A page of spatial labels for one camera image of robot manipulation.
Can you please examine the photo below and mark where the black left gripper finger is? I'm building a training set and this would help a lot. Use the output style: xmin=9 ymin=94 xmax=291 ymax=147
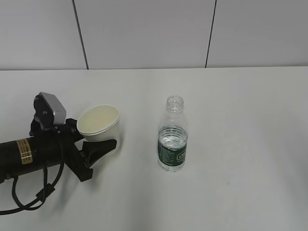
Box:
xmin=82 ymin=139 xmax=116 ymax=167

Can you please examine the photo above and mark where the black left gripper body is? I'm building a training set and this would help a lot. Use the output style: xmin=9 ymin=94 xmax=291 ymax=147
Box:
xmin=29 ymin=118 xmax=93 ymax=181

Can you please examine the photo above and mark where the white paper cup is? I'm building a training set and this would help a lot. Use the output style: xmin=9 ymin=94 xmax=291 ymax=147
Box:
xmin=77 ymin=105 xmax=120 ymax=154

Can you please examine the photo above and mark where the clear green-labelled water bottle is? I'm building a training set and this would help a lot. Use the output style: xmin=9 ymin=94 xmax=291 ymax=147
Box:
xmin=157 ymin=95 xmax=188 ymax=172

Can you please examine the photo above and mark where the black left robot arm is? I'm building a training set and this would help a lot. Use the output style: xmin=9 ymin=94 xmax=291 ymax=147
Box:
xmin=0 ymin=118 xmax=117 ymax=182

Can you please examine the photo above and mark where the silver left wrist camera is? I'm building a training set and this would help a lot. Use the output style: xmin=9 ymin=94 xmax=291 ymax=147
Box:
xmin=34 ymin=92 xmax=66 ymax=129

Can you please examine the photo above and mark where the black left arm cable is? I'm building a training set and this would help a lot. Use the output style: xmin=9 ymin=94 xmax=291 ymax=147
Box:
xmin=0 ymin=139 xmax=65 ymax=216

